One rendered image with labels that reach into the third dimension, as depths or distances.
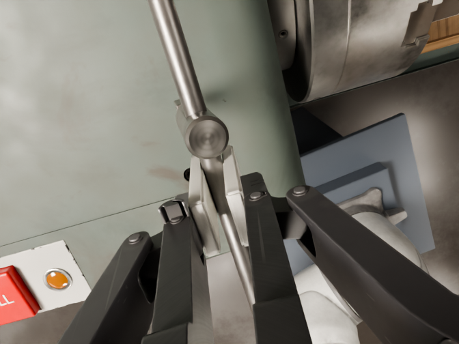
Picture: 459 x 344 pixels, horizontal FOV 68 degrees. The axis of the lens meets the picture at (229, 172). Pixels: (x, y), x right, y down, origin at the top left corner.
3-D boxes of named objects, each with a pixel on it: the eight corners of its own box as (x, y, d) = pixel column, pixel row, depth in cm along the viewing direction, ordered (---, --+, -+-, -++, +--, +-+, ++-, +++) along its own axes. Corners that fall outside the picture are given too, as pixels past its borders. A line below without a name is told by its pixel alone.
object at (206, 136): (167, 97, 27) (179, 124, 16) (193, 89, 27) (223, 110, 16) (175, 123, 27) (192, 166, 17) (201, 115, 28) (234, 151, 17)
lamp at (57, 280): (54, 286, 36) (51, 291, 35) (45, 271, 35) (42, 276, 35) (73, 281, 36) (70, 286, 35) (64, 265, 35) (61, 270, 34)
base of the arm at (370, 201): (407, 235, 91) (419, 247, 86) (329, 265, 93) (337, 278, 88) (392, 179, 85) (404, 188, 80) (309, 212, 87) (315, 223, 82)
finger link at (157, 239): (203, 269, 14) (136, 288, 15) (202, 212, 19) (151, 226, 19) (192, 240, 14) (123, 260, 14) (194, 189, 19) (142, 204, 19)
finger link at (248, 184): (248, 224, 14) (320, 204, 14) (238, 175, 18) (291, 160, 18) (257, 253, 14) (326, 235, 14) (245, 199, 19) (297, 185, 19)
